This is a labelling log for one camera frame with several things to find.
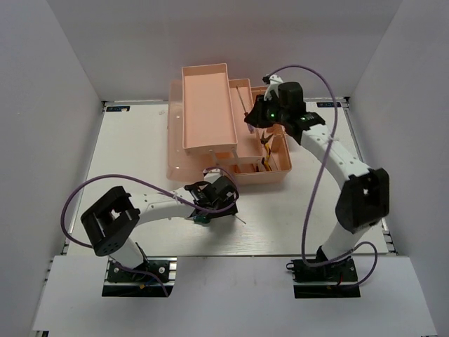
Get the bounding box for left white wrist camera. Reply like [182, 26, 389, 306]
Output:
[203, 167, 229, 183]

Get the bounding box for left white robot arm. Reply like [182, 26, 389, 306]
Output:
[81, 176, 239, 280]

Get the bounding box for stubby dark green screwdriver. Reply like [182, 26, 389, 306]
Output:
[187, 215, 211, 225]

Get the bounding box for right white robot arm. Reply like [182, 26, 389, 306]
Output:
[245, 79, 389, 280]

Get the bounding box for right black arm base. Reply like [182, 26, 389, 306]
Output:
[286, 258, 361, 299]

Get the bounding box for blue handled small screwdriver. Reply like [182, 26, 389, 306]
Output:
[236, 86, 255, 134]

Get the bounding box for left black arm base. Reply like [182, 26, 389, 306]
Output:
[102, 257, 177, 298]

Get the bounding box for pink plastic toolbox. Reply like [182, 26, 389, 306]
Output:
[166, 63, 292, 185]

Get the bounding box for purple cable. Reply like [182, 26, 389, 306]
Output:
[61, 166, 241, 296]
[264, 65, 379, 289]

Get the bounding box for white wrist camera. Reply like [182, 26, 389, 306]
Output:
[203, 167, 229, 183]
[262, 74, 283, 101]

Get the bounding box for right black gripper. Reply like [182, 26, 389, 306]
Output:
[245, 94, 288, 129]

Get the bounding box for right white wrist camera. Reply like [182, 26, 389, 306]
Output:
[262, 74, 283, 101]

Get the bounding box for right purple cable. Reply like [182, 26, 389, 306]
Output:
[264, 65, 379, 289]

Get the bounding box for yellow long nose pliers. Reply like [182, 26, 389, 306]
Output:
[260, 131, 273, 172]

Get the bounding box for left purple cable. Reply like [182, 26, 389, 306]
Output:
[61, 166, 241, 296]

